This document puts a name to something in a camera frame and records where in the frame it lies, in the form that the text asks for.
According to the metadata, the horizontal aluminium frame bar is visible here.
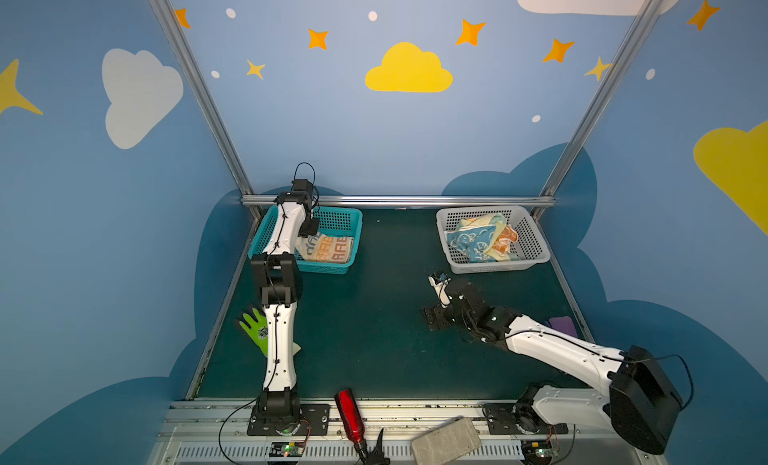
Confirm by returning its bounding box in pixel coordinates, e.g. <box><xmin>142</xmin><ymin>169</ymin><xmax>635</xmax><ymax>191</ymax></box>
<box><xmin>241</xmin><ymin>194</ymin><xmax>557</xmax><ymax>210</ymax></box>

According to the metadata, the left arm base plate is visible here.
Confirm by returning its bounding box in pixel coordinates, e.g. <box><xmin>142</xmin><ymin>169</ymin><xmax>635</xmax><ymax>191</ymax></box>
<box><xmin>246</xmin><ymin>402</ymin><xmax>331</xmax><ymax>437</ymax></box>

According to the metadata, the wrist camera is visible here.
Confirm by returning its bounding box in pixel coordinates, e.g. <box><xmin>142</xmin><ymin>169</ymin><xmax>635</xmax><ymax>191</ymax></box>
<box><xmin>428</xmin><ymin>272</ymin><xmax>451</xmax><ymax>308</ymax></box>
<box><xmin>291</xmin><ymin>179</ymin><xmax>314</xmax><ymax>194</ymax></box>

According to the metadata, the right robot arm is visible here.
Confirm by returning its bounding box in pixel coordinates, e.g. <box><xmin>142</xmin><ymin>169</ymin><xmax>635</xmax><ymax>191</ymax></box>
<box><xmin>422</xmin><ymin>274</ymin><xmax>689</xmax><ymax>455</ymax></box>

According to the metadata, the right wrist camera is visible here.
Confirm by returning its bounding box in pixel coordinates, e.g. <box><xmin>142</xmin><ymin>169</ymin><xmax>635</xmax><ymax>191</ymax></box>
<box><xmin>428</xmin><ymin>272</ymin><xmax>451</xmax><ymax>308</ymax></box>

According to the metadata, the grey sponge block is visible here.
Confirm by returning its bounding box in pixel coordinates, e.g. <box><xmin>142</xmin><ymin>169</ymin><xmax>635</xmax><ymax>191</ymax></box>
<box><xmin>411</xmin><ymin>417</ymin><xmax>482</xmax><ymax>465</ymax></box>

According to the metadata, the cream RABBIT lettered towel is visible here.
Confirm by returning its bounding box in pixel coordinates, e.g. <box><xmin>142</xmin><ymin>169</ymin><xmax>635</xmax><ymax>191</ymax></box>
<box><xmin>295</xmin><ymin>234</ymin><xmax>355</xmax><ymax>264</ymax></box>

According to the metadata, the red metal bottle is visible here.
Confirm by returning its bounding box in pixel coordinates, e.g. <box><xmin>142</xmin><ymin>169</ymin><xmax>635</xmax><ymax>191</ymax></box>
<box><xmin>334</xmin><ymin>388</ymin><xmax>365</xmax><ymax>446</ymax></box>

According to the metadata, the right green circuit board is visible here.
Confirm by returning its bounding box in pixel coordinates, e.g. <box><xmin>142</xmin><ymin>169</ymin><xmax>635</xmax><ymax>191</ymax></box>
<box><xmin>520</xmin><ymin>441</ymin><xmax>555</xmax><ymax>465</ymax></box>

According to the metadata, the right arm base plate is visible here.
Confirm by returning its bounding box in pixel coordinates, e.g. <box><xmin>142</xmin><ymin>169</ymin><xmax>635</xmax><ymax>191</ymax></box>
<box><xmin>481</xmin><ymin>401</ymin><xmax>569</xmax><ymax>435</ymax></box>

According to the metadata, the aluminium frame post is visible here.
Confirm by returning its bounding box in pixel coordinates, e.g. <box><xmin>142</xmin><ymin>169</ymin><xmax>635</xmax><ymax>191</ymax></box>
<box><xmin>532</xmin><ymin>0</ymin><xmax>666</xmax><ymax>221</ymax></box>
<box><xmin>148</xmin><ymin>0</ymin><xmax>253</xmax><ymax>198</ymax></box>

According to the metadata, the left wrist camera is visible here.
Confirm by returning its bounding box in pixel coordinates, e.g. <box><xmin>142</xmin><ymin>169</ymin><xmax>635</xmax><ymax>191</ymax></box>
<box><xmin>291</xmin><ymin>179</ymin><xmax>314</xmax><ymax>194</ymax></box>

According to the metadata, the green circuit board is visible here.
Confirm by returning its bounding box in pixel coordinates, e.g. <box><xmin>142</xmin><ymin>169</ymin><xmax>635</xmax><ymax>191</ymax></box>
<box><xmin>520</xmin><ymin>441</ymin><xmax>555</xmax><ymax>465</ymax></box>
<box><xmin>268</xmin><ymin>442</ymin><xmax>305</xmax><ymax>459</ymax></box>

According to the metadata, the right aluminium frame post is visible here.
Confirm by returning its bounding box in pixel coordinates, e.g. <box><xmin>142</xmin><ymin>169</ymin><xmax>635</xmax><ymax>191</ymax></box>
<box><xmin>532</xmin><ymin>0</ymin><xmax>666</xmax><ymax>221</ymax></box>

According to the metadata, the purple pad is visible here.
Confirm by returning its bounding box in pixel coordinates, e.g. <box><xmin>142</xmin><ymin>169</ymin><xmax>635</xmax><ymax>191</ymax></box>
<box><xmin>548</xmin><ymin>316</ymin><xmax>579</xmax><ymax>338</ymax></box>

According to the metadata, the orange patterned towel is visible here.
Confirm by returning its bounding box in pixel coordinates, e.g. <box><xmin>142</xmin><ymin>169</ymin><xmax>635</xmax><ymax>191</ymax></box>
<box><xmin>485</xmin><ymin>223</ymin><xmax>519</xmax><ymax>261</ymax></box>

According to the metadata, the yellow-green towel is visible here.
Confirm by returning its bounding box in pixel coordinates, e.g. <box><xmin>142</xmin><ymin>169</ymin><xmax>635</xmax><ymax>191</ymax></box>
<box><xmin>456</xmin><ymin>213</ymin><xmax>507</xmax><ymax>230</ymax></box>

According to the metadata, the black clamp tool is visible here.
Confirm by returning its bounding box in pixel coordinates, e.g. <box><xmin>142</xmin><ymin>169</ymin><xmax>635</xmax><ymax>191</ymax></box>
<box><xmin>353</xmin><ymin>429</ymin><xmax>391</xmax><ymax>465</ymax></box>

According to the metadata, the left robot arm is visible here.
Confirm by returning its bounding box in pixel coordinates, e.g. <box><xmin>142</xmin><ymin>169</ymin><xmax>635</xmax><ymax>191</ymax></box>
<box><xmin>249</xmin><ymin>188</ymin><xmax>314</xmax><ymax>435</ymax></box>

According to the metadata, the green rubber glove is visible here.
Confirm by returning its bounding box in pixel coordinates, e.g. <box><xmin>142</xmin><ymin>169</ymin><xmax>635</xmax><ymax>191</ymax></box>
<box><xmin>237</xmin><ymin>308</ymin><xmax>269</xmax><ymax>356</ymax></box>

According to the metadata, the left green circuit board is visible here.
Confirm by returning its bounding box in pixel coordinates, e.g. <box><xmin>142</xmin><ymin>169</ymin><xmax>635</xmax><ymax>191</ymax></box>
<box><xmin>268</xmin><ymin>442</ymin><xmax>305</xmax><ymax>459</ymax></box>

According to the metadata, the left aluminium frame post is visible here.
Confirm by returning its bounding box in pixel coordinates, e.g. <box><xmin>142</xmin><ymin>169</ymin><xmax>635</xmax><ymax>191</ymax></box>
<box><xmin>148</xmin><ymin>0</ymin><xmax>253</xmax><ymax>198</ymax></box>

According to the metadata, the blue bunny pattern towel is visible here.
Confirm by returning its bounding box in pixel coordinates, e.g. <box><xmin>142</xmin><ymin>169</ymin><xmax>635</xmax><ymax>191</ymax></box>
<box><xmin>445</xmin><ymin>225</ymin><xmax>497</xmax><ymax>263</ymax></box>

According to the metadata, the white plastic basket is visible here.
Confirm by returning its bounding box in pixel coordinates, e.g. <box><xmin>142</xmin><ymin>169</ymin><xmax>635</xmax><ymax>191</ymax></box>
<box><xmin>436</xmin><ymin>206</ymin><xmax>551</xmax><ymax>274</ymax></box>

